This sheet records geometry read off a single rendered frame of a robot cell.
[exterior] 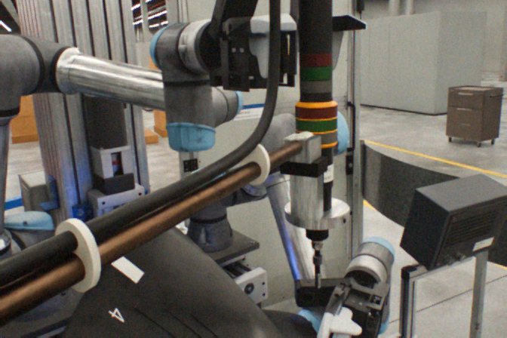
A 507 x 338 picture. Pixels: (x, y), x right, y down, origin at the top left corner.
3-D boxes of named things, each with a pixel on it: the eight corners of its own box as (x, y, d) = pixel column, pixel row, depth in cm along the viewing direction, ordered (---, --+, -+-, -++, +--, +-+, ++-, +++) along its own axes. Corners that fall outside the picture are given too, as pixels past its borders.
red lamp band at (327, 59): (326, 66, 41) (326, 53, 40) (293, 67, 42) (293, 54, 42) (336, 64, 43) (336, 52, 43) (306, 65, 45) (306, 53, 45)
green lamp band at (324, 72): (326, 80, 41) (326, 67, 41) (293, 80, 43) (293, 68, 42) (336, 77, 44) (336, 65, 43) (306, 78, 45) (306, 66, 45)
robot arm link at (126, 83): (36, 84, 95) (241, 132, 84) (-5, 89, 85) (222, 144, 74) (38, 31, 92) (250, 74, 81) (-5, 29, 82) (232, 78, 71)
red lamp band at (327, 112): (329, 120, 41) (329, 108, 41) (288, 118, 43) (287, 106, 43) (342, 114, 45) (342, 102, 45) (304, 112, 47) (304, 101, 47)
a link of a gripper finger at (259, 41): (299, 80, 38) (269, 75, 47) (297, 11, 37) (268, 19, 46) (265, 81, 38) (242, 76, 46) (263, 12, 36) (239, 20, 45)
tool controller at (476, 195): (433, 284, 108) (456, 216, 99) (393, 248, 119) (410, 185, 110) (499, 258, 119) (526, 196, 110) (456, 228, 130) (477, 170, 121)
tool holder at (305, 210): (331, 243, 40) (331, 142, 38) (265, 231, 44) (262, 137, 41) (357, 210, 48) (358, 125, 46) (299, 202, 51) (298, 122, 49)
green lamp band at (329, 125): (329, 133, 41) (329, 121, 41) (288, 131, 44) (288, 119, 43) (342, 126, 45) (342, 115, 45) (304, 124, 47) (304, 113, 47)
